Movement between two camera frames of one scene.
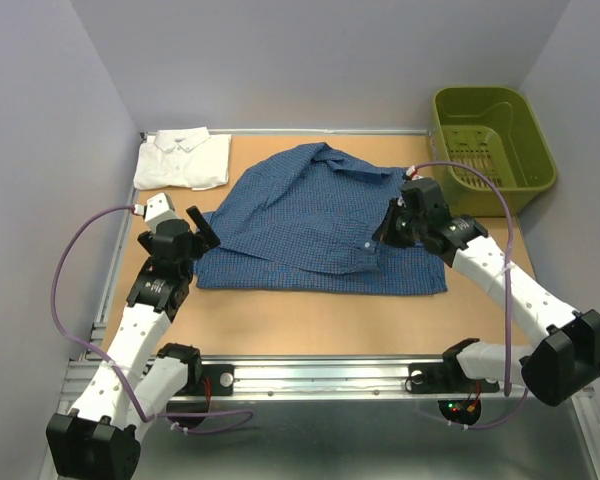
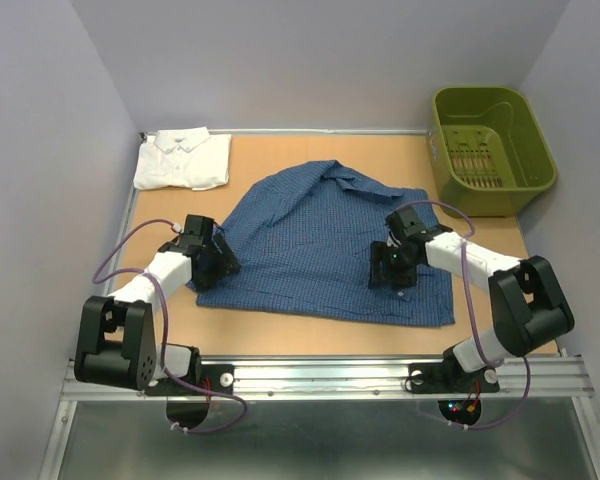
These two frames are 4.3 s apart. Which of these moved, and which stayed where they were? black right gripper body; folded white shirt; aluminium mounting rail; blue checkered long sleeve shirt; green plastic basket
Moved: black right gripper body; blue checkered long sleeve shirt
Stayed: green plastic basket; aluminium mounting rail; folded white shirt
